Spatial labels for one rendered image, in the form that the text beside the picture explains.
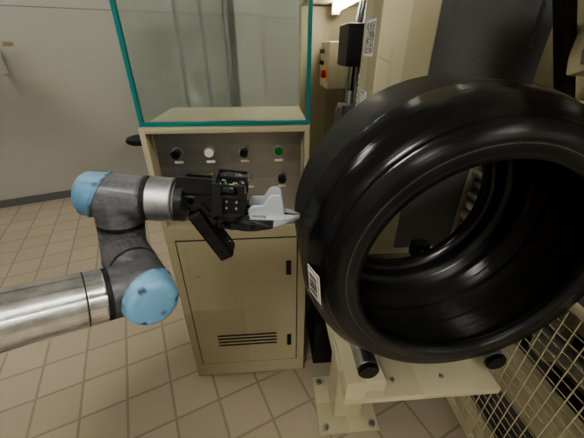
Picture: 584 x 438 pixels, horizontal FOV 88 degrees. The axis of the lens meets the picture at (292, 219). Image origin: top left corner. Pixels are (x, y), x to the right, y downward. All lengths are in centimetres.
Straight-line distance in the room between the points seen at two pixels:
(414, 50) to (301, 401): 150
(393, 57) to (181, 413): 165
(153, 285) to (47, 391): 169
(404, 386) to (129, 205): 70
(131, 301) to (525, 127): 55
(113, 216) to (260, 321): 105
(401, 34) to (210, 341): 141
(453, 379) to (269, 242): 73
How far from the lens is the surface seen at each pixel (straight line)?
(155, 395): 185
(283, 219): 52
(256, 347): 163
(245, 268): 128
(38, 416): 205
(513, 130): 49
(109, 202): 55
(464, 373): 92
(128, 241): 56
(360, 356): 72
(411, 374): 86
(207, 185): 51
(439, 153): 44
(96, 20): 400
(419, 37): 82
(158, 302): 47
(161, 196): 52
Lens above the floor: 149
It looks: 29 degrees down
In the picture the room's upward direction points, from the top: straight up
